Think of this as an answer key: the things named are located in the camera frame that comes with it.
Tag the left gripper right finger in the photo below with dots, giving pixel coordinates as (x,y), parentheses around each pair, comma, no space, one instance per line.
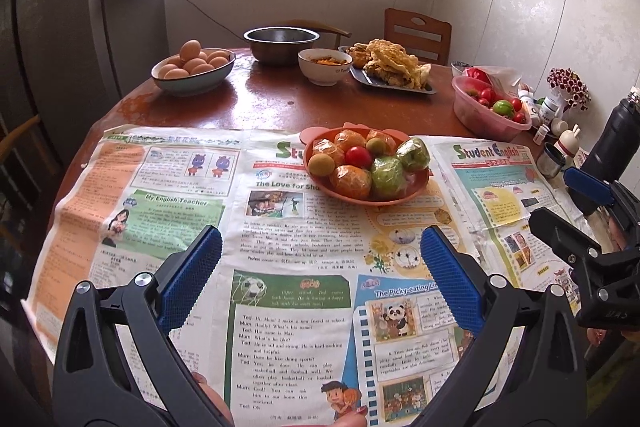
(546,385)

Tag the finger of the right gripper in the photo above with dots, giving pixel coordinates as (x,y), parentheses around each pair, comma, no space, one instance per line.
(586,190)
(578,250)

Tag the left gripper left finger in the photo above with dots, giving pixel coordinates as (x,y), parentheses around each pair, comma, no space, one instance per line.
(93,384)

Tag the small green fruit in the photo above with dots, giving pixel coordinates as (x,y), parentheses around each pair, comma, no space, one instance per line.
(413,155)

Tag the orange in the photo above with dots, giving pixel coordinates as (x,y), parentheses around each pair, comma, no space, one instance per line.
(391,144)
(351,182)
(348,138)

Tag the red cherry tomato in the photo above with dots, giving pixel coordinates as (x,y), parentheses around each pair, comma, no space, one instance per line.
(358,156)

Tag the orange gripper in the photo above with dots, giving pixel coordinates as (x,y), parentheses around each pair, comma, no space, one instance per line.
(328,148)

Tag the left hand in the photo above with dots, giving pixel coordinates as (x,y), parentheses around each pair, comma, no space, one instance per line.
(352,419)

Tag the black thermos bottle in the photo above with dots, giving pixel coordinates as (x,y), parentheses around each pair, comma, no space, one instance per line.
(617,144)

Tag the rabbit figurine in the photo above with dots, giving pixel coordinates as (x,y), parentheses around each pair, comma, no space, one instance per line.
(568,142)

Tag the dried flower bouquet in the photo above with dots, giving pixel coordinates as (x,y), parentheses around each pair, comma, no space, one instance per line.
(568,89)

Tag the right newspaper sheet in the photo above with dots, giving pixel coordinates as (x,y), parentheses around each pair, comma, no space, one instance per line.
(496,186)

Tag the newspaper sheet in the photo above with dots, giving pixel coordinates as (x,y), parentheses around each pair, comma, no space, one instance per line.
(496,186)
(317,306)

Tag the green fruit in basket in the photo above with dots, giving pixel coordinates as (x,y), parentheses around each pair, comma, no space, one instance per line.
(503,108)

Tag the pink plastic basket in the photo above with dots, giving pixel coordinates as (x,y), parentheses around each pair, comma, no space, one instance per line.
(473,103)

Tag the white plastic bag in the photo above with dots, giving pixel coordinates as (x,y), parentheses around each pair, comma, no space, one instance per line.
(505,79)

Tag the left newspaper sheet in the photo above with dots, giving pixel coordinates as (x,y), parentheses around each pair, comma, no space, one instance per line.
(317,306)

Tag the fried food pile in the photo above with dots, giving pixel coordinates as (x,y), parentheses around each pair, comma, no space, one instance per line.
(390,63)

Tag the yellow wooden chair left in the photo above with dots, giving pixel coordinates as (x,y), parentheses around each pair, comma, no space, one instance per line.
(8,143)

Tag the wrapped orange in bowl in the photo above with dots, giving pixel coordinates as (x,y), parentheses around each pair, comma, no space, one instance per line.
(348,138)

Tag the orange plastic bowl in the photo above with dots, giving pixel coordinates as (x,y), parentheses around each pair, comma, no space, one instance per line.
(416,181)

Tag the grey metal tray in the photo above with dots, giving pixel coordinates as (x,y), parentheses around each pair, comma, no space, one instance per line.
(363,78)

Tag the white ceramic food bowl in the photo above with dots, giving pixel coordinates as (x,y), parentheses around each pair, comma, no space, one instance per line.
(324,67)

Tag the curved wooden chair back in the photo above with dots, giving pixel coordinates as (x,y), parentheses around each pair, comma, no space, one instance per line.
(317,26)

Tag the bowl of eggs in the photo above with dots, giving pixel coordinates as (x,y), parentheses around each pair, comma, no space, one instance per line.
(193,70)

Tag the grey refrigerator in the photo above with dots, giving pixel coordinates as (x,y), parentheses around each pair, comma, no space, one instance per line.
(72,61)

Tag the stainless steel bowl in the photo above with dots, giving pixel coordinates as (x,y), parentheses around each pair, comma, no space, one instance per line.
(279,45)

